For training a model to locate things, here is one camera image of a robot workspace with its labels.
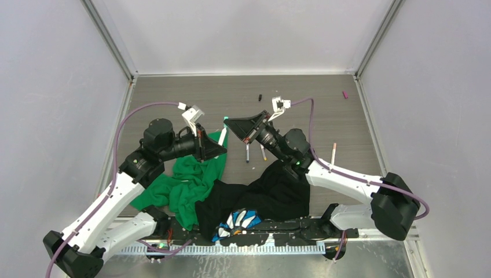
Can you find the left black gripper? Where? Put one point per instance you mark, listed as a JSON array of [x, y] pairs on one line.
[[205, 147]]

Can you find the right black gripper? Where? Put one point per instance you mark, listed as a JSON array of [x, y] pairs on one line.
[[245, 128]]

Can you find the white pen pink tip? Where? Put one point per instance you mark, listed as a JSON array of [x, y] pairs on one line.
[[333, 153]]

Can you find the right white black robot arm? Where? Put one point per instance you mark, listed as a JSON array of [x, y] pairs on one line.
[[385, 203]]

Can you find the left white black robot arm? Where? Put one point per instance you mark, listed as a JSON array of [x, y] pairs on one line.
[[83, 247]]

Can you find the white pen blue tip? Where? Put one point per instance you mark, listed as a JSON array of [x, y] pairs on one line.
[[247, 149]]

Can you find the white pen yellow tip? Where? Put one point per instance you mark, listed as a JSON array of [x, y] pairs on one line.
[[263, 152]]

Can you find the black cloth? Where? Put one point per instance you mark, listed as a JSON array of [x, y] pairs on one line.
[[273, 195]]

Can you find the blue white patterned cloth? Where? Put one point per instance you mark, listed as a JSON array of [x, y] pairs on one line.
[[236, 223]]

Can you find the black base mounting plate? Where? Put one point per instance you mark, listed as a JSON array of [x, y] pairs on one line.
[[298, 232]]

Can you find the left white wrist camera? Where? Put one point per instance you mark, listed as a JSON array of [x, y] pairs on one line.
[[191, 116]]

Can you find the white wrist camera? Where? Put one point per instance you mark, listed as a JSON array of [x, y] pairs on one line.
[[191, 116], [279, 105]]

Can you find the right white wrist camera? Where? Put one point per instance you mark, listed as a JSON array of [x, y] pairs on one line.
[[279, 105]]

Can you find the aluminium front rail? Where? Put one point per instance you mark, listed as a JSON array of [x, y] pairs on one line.
[[156, 250]]

